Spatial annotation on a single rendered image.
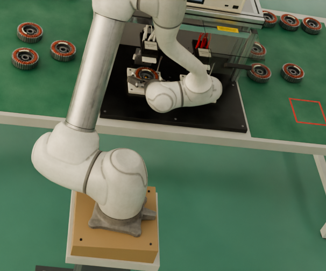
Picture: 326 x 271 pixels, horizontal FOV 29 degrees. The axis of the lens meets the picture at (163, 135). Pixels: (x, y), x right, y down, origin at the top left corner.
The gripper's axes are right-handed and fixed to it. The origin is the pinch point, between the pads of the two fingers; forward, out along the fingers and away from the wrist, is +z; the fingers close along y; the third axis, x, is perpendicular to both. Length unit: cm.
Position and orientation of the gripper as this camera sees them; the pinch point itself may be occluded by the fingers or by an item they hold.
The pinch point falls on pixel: (146, 78)
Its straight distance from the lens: 270.7
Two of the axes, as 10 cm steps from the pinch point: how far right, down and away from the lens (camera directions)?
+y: 9.7, 1.0, 2.3
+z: -1.9, -3.1, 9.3
